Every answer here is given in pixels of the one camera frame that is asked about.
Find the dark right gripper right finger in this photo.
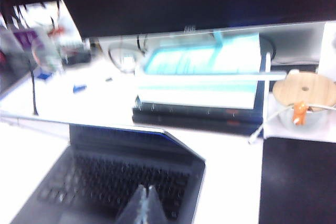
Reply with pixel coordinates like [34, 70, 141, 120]
[145, 185, 169, 224]

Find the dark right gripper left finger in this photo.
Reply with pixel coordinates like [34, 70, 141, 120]
[115, 184, 146, 224]

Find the gray Dell laptop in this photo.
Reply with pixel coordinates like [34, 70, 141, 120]
[10, 123, 207, 224]

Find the white cup with wooden lid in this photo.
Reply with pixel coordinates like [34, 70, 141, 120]
[271, 71, 336, 134]

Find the white book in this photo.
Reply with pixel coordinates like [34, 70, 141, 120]
[135, 91, 257, 111]

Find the teal book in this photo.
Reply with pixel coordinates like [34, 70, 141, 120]
[136, 81, 259, 95]

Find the blue and white adapter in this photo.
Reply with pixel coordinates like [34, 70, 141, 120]
[72, 84, 88, 94]

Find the black mouse pad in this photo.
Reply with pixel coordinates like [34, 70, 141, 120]
[258, 136, 336, 224]

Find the purple name plate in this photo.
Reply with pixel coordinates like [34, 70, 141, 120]
[13, 30, 38, 49]

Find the white box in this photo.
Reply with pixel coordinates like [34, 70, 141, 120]
[317, 22, 336, 81]

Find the white charging cable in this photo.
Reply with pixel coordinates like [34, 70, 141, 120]
[247, 102, 336, 145]

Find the black HDMI cable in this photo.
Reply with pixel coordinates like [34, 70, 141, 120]
[29, 61, 39, 116]

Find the black looped cable with ferrite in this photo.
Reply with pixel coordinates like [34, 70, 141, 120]
[107, 35, 149, 74]

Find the orange fox cable holder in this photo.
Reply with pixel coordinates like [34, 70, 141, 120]
[292, 101, 308, 125]

